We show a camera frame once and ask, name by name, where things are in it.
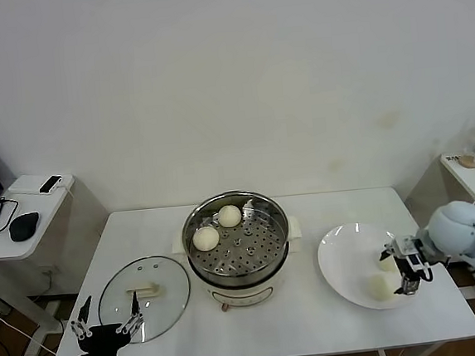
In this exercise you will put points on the black computer mouse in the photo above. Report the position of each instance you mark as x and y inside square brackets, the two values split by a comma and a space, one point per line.
[24, 226]

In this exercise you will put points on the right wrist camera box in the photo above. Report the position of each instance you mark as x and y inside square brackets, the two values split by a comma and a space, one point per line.
[403, 246]

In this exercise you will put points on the flat white box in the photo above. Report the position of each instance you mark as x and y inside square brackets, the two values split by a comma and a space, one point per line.
[24, 185]

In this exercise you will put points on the white side table with cup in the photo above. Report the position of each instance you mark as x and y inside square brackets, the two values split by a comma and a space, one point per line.
[470, 178]

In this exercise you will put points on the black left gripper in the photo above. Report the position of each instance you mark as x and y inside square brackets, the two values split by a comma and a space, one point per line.
[104, 344]

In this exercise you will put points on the cream electric cooker pot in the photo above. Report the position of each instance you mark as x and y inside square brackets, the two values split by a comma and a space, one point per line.
[243, 296]

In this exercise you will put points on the small black white device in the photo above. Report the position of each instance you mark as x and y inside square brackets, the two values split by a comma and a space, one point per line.
[51, 184]

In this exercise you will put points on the white side table with laptop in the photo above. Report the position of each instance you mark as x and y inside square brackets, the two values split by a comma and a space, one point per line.
[2, 248]

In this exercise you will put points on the round glass lid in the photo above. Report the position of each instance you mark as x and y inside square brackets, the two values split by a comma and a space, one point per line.
[168, 292]

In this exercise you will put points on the white steamed baozi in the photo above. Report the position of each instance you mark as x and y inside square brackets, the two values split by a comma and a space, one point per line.
[206, 237]
[379, 287]
[386, 265]
[229, 216]

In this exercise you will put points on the white work table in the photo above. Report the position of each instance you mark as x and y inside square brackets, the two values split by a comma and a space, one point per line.
[276, 333]

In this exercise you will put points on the perforated steel steamer basket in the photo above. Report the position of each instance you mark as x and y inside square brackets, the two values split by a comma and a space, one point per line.
[264, 246]

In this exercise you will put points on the large white plate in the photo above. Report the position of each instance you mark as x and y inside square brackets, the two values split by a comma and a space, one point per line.
[344, 256]

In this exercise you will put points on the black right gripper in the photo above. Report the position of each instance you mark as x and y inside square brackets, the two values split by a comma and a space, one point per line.
[422, 251]

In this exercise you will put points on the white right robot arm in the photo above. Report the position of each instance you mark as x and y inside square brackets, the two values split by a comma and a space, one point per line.
[458, 229]

